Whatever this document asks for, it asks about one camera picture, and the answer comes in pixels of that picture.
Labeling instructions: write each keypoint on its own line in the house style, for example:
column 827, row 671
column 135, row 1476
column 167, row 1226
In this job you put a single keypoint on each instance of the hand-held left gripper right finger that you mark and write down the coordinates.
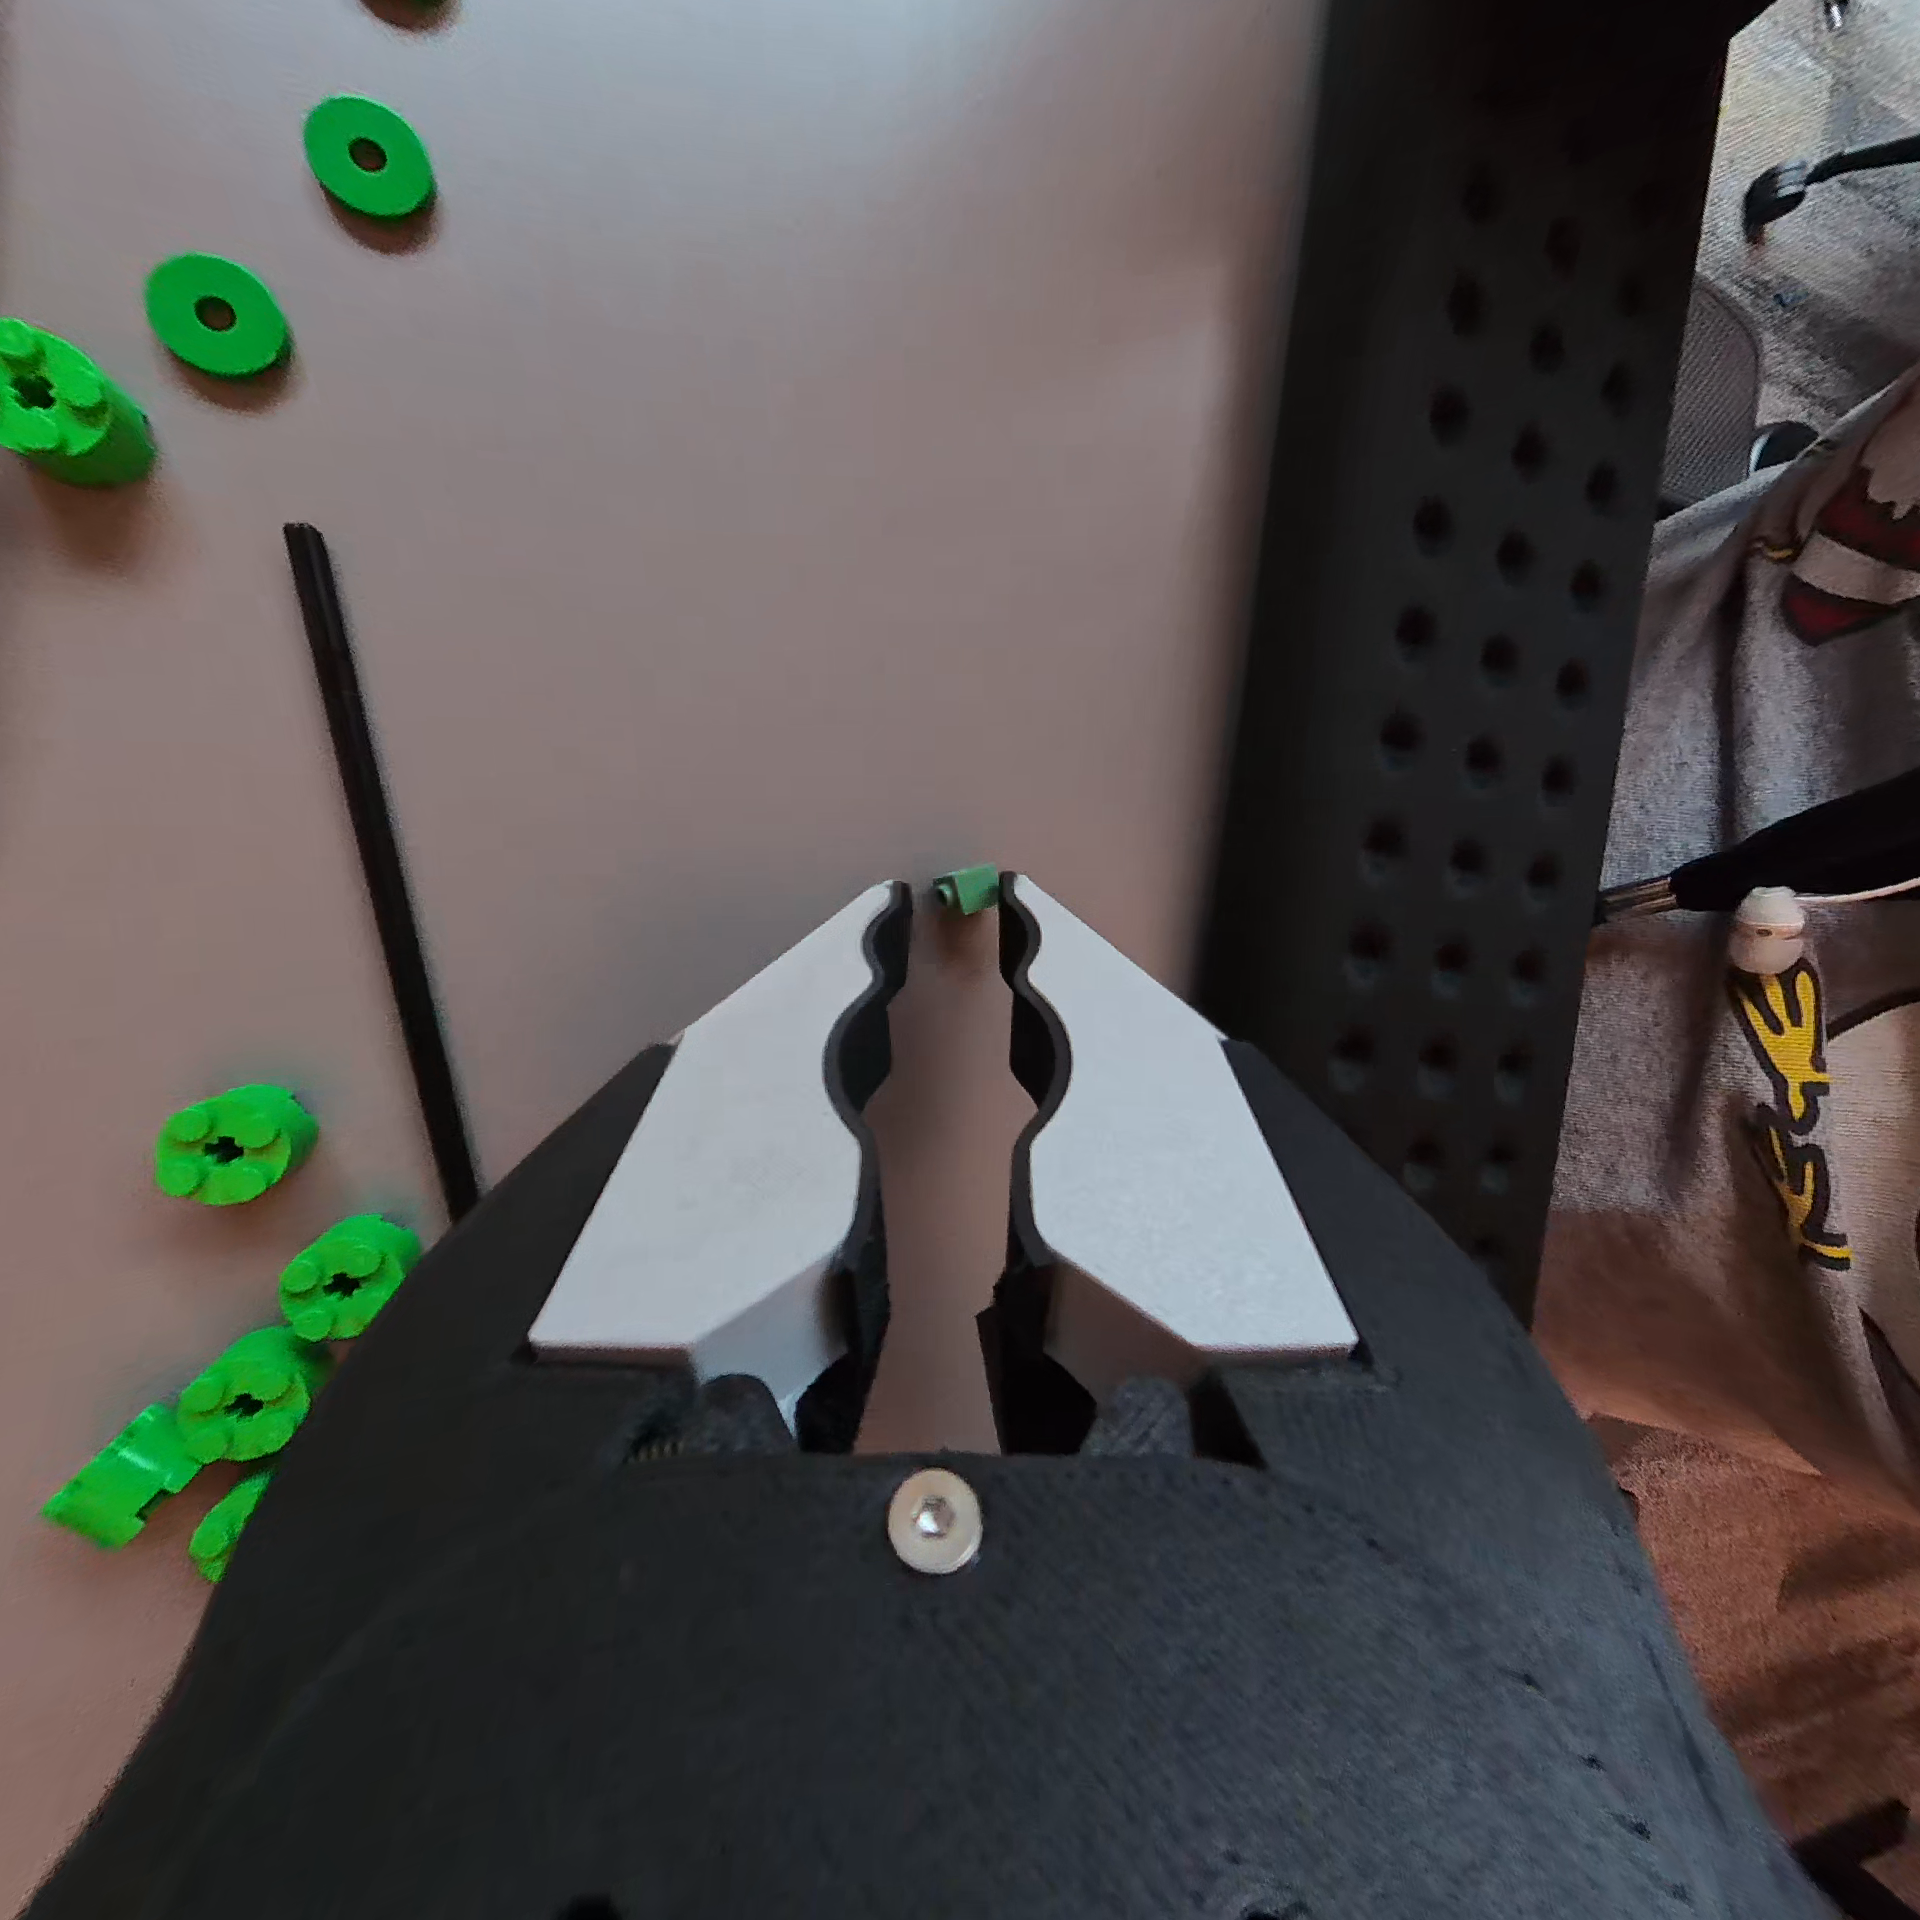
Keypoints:
column 1184, row 1184

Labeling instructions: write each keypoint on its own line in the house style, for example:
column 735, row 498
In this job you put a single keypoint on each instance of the grey printed shirt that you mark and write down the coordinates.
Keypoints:
column 1695, row 1080

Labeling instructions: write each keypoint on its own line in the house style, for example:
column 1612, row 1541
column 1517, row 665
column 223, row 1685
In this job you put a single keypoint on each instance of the black perforated desk panel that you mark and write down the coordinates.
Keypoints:
column 1348, row 600

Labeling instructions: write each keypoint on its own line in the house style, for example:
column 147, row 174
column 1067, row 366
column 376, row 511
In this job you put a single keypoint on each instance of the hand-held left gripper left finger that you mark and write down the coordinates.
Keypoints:
column 705, row 1184

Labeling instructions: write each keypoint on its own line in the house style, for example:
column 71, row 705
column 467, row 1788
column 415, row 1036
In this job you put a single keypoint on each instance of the green round brick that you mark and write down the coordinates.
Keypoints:
column 75, row 429

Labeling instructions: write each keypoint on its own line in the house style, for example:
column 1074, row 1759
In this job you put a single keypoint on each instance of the thin black rod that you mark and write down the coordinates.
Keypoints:
column 381, row 870

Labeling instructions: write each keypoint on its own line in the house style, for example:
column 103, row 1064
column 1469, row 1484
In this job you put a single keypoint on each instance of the small dark green peg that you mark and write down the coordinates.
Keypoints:
column 964, row 892

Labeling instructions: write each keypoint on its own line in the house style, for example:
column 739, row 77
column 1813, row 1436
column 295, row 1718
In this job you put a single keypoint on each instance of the black office chair base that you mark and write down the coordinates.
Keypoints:
column 1821, row 165

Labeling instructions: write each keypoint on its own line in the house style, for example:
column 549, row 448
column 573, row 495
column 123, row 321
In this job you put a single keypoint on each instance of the white desk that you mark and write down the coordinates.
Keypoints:
column 751, row 452

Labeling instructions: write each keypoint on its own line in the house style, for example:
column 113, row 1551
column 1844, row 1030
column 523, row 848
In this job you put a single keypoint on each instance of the small white bead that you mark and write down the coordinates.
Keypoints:
column 1765, row 932

